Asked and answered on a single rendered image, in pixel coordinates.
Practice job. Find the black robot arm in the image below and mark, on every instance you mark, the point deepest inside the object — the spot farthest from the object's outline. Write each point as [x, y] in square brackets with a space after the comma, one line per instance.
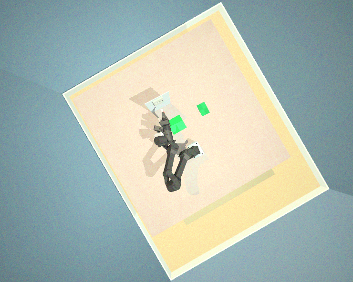
[171, 147]

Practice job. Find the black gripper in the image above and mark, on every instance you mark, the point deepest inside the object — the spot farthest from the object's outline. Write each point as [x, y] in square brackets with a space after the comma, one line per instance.
[166, 124]

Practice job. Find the green square patch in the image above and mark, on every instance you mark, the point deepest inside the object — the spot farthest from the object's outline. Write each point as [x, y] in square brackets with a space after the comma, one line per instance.
[177, 124]

